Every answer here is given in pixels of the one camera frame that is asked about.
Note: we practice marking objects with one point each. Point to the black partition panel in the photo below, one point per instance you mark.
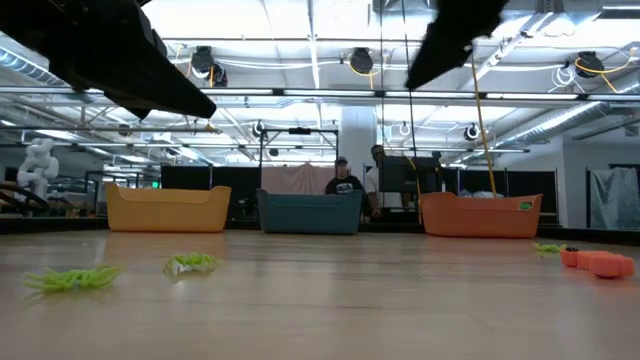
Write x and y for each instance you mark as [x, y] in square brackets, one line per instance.
[240, 190]
[525, 182]

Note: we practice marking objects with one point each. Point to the teal plastic bin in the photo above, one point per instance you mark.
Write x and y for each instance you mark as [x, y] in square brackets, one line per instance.
[310, 215]

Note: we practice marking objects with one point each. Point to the orange plastic bin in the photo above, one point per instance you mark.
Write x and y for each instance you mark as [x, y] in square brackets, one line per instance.
[480, 217]

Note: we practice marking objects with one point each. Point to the grey cover sheet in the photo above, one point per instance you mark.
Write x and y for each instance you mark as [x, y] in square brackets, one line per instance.
[616, 197]

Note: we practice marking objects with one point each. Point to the yellow plastic bin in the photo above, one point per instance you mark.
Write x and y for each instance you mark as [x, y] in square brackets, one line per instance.
[165, 210]

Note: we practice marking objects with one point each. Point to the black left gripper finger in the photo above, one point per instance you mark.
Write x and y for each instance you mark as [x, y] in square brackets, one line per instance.
[170, 95]

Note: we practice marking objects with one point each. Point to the black workstation frame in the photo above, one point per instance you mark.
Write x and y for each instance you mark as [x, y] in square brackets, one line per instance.
[299, 131]

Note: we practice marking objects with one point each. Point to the green plastic spider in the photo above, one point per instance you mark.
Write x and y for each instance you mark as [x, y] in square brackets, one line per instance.
[549, 248]
[192, 261]
[75, 279]

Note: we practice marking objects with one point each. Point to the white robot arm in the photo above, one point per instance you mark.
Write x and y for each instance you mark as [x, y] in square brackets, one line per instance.
[37, 167]

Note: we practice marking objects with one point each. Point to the person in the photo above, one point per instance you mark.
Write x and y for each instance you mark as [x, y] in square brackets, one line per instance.
[343, 185]
[372, 182]

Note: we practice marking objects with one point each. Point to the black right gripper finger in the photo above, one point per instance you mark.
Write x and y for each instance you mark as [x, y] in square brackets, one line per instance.
[437, 57]

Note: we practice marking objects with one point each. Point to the pink cloth backdrop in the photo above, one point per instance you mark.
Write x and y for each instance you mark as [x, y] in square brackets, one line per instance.
[297, 180]

